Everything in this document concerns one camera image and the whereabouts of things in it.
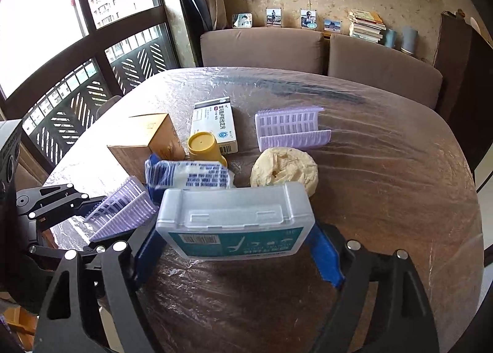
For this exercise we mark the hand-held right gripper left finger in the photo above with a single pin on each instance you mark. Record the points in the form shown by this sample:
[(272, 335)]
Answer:
[(148, 256)]

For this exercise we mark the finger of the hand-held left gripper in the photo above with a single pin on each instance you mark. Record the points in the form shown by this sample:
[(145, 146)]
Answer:
[(57, 199), (90, 249)]

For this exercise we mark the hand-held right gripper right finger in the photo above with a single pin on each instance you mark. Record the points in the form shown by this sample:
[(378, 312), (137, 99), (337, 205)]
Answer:
[(327, 256)]

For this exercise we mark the purple slotted plastic tray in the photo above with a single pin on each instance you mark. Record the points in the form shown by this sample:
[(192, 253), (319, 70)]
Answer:
[(123, 206), (289, 123)]

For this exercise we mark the blue white plastic packet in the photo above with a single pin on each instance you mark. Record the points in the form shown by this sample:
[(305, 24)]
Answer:
[(192, 175)]

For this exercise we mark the clear plastic box teal label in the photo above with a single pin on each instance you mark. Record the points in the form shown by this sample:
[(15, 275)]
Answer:
[(231, 214)]

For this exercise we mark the white medicine box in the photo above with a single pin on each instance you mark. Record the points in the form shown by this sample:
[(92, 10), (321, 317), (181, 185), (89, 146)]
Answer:
[(213, 118)]

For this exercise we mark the beige round bread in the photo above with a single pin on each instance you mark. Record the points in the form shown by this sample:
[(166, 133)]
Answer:
[(285, 168)]

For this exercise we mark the brown cardboard box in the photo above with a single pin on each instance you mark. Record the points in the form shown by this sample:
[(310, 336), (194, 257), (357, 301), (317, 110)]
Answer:
[(142, 137)]

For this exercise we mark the dark window railing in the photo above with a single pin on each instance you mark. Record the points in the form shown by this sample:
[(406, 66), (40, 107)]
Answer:
[(84, 94)]

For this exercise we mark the grey chair back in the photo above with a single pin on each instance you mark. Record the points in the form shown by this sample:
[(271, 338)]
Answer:
[(108, 105)]

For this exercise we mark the yellow plastic cup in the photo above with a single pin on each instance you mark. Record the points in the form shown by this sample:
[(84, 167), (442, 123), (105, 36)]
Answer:
[(204, 147)]

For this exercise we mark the brown sofa cushion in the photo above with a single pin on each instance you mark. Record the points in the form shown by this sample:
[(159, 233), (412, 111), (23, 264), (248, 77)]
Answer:
[(381, 68), (262, 50)]

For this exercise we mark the dark wooden cabinet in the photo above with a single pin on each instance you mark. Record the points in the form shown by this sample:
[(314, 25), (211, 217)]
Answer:
[(462, 87)]

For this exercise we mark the stack of books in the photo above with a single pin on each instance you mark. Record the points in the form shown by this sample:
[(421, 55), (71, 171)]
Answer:
[(368, 27)]

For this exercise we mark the small photo frame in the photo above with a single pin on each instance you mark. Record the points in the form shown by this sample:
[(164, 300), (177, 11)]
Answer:
[(332, 26), (274, 17), (309, 19), (242, 20)]

